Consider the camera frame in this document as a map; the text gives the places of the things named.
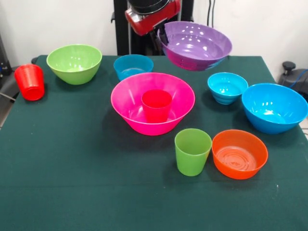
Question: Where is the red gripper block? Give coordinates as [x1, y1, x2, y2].
[125, 0, 181, 51]

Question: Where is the purple bowl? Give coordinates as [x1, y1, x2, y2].
[157, 21, 233, 72]

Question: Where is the large pink bowl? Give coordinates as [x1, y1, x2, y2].
[110, 72, 196, 136]

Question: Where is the crimson cup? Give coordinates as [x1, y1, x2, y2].
[141, 89, 173, 123]

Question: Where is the blue straight-sided bowl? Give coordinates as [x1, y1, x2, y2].
[113, 54, 154, 82]

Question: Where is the small cyan ribbed bowl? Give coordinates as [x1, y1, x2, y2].
[207, 73, 249, 105]

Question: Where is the lime green bowl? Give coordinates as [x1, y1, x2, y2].
[46, 44, 103, 85]

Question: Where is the green cup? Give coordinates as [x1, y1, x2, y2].
[174, 128, 213, 177]

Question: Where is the black knob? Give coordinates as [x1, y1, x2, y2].
[282, 61, 296, 77]

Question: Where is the large blue bowl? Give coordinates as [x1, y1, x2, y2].
[241, 83, 308, 135]

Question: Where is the red ribbed cup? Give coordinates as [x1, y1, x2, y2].
[14, 64, 45, 101]

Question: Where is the orange bowl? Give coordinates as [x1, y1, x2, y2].
[211, 129, 269, 180]

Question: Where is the black equipment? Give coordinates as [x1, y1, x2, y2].
[0, 33, 12, 84]

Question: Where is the grey chair base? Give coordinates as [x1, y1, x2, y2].
[0, 64, 32, 103]

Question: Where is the dark green table cloth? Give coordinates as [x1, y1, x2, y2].
[0, 54, 308, 231]

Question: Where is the black wall cable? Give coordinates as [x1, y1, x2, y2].
[206, 0, 218, 29]

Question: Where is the grey base with blue cable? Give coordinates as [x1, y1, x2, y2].
[278, 68, 308, 95]

